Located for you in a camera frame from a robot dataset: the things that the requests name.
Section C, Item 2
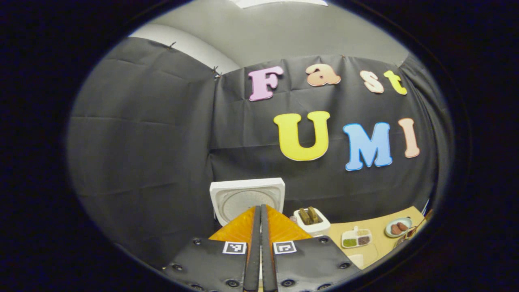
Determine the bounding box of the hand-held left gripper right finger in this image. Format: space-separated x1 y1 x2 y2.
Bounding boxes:
261 204 361 292

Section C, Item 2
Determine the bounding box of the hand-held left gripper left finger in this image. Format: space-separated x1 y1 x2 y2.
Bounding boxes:
162 205 261 292

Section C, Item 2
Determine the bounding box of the white rice cooker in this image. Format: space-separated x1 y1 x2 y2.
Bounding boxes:
210 178 285 227

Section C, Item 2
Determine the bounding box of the white divided grain dish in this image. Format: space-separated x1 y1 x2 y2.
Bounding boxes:
341 227 373 249

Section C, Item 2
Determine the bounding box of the metal wire chopstick holder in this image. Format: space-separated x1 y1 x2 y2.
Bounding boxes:
395 228 418 248

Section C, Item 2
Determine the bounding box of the white toaster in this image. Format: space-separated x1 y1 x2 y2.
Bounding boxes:
293 207 331 237

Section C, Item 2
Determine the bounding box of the pale green plate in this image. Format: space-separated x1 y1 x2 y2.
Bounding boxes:
384 217 413 238

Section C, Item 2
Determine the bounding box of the black backdrop cloth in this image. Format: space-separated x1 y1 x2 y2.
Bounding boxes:
67 36 455 268

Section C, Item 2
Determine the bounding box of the large ceiling light panel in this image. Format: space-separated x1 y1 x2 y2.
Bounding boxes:
235 0 328 9

